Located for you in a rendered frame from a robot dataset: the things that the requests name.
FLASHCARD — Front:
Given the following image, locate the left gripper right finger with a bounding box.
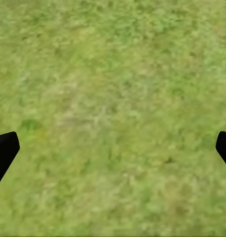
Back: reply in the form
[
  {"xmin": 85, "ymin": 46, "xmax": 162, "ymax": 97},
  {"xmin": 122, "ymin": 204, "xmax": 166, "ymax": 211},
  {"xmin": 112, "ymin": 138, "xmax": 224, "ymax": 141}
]
[{"xmin": 216, "ymin": 131, "xmax": 226, "ymax": 163}]

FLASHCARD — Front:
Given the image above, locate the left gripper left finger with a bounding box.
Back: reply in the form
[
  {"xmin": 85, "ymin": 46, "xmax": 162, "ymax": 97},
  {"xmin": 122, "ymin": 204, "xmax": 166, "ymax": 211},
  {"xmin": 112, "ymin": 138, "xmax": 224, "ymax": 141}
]
[{"xmin": 0, "ymin": 131, "xmax": 20, "ymax": 181}]

